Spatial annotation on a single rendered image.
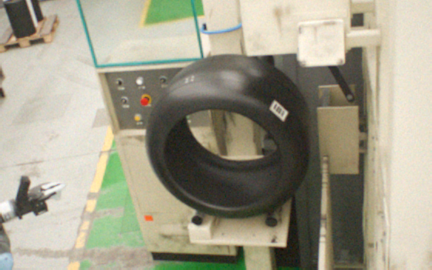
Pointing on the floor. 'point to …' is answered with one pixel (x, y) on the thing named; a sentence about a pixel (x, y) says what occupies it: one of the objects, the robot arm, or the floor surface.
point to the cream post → (217, 22)
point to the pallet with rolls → (26, 19)
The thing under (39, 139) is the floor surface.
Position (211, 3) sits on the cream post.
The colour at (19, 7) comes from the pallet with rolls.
